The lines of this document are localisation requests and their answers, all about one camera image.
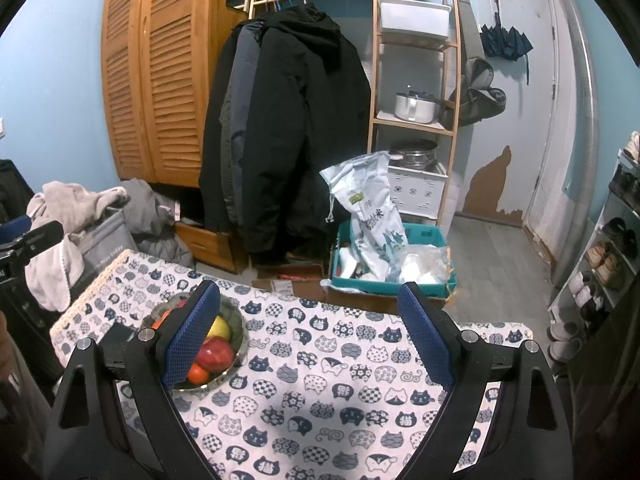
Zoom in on wooden drawer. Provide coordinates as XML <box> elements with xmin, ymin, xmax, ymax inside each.
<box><xmin>172</xmin><ymin>222</ymin><xmax>248</xmax><ymax>276</ymax></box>

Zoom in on grey fabric bag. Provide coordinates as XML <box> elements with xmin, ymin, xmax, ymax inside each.
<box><xmin>67</xmin><ymin>207</ymin><xmax>138</xmax><ymax>301</ymax></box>

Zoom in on steel steamer pot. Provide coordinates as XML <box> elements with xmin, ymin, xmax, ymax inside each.
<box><xmin>389</xmin><ymin>139</ymin><xmax>440</xmax><ymax>167</ymax></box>

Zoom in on grey sweatshirt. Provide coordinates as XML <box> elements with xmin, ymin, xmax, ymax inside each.
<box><xmin>120</xmin><ymin>178</ymin><xmax>196</xmax><ymax>268</ymax></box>

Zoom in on green glass bowl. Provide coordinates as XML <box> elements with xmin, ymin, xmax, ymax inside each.
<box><xmin>140</xmin><ymin>292</ymin><xmax>249</xmax><ymax>392</ymax></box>

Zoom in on black hooded jacket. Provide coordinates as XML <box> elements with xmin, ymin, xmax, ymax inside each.
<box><xmin>235</xmin><ymin>2</ymin><xmax>372</xmax><ymax>266</ymax></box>

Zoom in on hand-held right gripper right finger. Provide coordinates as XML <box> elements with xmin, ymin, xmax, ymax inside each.
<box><xmin>397</xmin><ymin>281</ymin><xmax>573</xmax><ymax>480</ymax></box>

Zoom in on large white storage box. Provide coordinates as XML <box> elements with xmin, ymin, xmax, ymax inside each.
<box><xmin>378</xmin><ymin>0</ymin><xmax>451</xmax><ymax>38</ymax></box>

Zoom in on pale blue door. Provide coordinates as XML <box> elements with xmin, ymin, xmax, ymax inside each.
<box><xmin>470</xmin><ymin>0</ymin><xmax>558</xmax><ymax>221</ymax></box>

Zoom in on teal box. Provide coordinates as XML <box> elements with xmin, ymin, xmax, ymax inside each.
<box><xmin>330</xmin><ymin>221</ymin><xmax>458</xmax><ymax>301</ymax></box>

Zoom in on red apple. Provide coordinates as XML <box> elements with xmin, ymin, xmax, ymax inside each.
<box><xmin>194</xmin><ymin>337</ymin><xmax>237</xmax><ymax>372</ymax></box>

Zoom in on wooden louvered wardrobe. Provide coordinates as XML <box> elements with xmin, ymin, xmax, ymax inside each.
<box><xmin>101</xmin><ymin>0</ymin><xmax>251</xmax><ymax>188</ymax></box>

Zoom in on person's left forearm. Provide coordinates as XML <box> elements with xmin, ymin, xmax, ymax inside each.
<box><xmin>0</xmin><ymin>310</ymin><xmax>15</xmax><ymax>386</ymax></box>

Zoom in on dark grey jacket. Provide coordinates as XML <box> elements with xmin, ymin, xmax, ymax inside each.
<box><xmin>199</xmin><ymin>22</ymin><xmax>266</xmax><ymax>233</ymax></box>

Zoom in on wooden shelf rack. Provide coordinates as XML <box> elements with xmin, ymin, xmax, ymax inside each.
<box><xmin>366</xmin><ymin>0</ymin><xmax>463</xmax><ymax>231</ymax></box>

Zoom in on cat print tablecloth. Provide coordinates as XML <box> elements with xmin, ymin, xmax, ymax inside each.
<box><xmin>50</xmin><ymin>251</ymin><xmax>533</xmax><ymax>480</ymax></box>

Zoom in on grey metal pipe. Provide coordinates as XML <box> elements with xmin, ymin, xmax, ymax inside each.
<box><xmin>550</xmin><ymin>0</ymin><xmax>601</xmax><ymax>288</ymax></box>

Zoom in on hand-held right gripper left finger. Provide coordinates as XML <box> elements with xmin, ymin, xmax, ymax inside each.
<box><xmin>42</xmin><ymin>280</ymin><xmax>222</xmax><ymax>480</ymax></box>

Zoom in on white rice bag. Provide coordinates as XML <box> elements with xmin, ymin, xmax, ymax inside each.
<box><xmin>320</xmin><ymin>152</ymin><xmax>407</xmax><ymax>281</ymax></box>

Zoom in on olive green hanging bag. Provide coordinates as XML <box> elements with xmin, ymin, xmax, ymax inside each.
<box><xmin>447</xmin><ymin>57</ymin><xmax>507</xmax><ymax>128</ymax></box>

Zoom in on shoe rack with shoes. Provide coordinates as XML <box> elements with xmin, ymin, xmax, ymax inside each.
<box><xmin>547</xmin><ymin>130</ymin><xmax>640</xmax><ymax>361</ymax></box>

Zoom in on cardboard box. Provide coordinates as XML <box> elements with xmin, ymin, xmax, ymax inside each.
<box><xmin>320</xmin><ymin>282</ymin><xmax>453</xmax><ymax>313</ymax></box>

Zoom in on dark blue umbrella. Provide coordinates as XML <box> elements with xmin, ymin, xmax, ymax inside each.
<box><xmin>481</xmin><ymin>0</ymin><xmax>535</xmax><ymax>86</ymax></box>

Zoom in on white shoe rack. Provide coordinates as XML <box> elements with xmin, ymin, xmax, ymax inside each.
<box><xmin>547</xmin><ymin>147</ymin><xmax>640</xmax><ymax>331</ymax></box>

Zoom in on clear plastic bag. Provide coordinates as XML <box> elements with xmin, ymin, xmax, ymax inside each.
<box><xmin>400</xmin><ymin>245</ymin><xmax>451</xmax><ymax>285</ymax></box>

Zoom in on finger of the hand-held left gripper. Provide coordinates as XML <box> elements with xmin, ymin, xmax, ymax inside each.
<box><xmin>0</xmin><ymin>215</ymin><xmax>33</xmax><ymax>241</ymax></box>
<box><xmin>0</xmin><ymin>220</ymin><xmax>65</xmax><ymax>261</ymax></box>

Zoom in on white drawer basket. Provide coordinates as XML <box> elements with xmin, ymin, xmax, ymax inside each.
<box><xmin>387</xmin><ymin>160</ymin><xmax>448</xmax><ymax>218</ymax></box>

